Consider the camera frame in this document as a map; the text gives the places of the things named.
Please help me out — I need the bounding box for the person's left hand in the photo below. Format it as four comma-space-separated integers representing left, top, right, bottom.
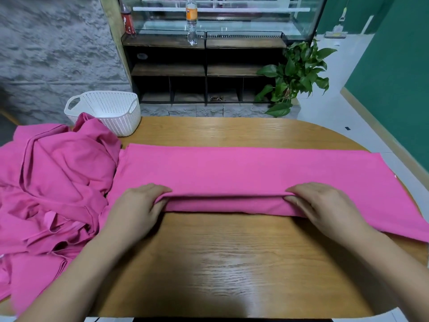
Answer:
100, 183, 174, 250

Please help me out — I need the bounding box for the person's right hand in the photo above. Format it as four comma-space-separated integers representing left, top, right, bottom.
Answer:
283, 182, 374, 247

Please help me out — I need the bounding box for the pink towel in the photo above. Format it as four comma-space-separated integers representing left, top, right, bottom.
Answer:
100, 143, 429, 244

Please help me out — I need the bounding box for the pile of pink cloths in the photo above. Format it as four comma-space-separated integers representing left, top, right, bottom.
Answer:
0, 112, 123, 317

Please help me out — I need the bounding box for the white woven plastic basket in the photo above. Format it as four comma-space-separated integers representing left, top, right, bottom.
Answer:
63, 89, 143, 138

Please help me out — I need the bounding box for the person's right forearm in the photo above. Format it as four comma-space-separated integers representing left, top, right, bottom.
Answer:
347, 223, 429, 322

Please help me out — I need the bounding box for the person's left forearm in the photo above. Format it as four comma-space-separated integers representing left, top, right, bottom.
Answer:
16, 231, 133, 322

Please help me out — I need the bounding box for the green potted plant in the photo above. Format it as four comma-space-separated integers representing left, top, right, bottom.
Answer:
254, 39, 339, 119

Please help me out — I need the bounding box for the dark wooden shelf cabinet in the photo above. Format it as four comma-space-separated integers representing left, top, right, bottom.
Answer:
120, 33, 300, 106

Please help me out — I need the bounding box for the white mop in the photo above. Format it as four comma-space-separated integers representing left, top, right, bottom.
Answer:
324, 6, 349, 40

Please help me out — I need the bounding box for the red label cola bottle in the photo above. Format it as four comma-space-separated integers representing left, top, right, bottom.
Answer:
120, 2, 137, 37

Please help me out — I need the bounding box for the clear bottle with orange label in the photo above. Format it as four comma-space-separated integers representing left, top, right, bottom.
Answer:
185, 0, 200, 47

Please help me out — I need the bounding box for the glass display case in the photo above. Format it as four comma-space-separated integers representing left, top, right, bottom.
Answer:
117, 0, 330, 42

